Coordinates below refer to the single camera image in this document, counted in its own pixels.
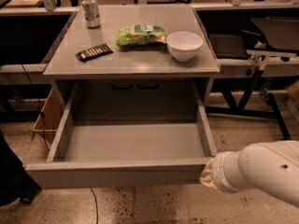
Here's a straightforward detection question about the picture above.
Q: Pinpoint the green white soda can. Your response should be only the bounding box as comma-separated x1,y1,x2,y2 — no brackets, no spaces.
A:
81,0,100,28

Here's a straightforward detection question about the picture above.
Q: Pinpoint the white bowl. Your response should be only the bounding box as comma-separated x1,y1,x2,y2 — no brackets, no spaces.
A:
166,32,204,62

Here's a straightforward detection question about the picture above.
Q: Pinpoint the grey lab bench rail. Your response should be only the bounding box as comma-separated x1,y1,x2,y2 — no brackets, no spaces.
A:
0,1,299,16

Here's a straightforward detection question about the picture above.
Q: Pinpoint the grey top drawer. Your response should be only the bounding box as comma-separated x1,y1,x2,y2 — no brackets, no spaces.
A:
26,81,217,189

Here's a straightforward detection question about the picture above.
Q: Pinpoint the cardboard box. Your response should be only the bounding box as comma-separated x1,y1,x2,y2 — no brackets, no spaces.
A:
33,91,63,144

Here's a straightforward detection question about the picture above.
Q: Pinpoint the grey drawer cabinet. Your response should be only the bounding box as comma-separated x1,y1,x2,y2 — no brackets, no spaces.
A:
42,4,221,117

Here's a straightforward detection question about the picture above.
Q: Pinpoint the green chip bag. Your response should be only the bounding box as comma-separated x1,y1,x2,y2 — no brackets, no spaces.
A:
116,24,168,46

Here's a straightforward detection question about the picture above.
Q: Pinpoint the dark brown snack bar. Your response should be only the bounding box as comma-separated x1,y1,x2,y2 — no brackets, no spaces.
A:
76,43,113,63

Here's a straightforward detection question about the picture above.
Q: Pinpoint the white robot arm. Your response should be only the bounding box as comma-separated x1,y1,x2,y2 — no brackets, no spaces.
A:
200,140,299,207

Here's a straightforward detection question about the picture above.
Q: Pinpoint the black shoe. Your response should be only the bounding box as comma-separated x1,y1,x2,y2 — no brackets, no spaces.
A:
0,131,41,206

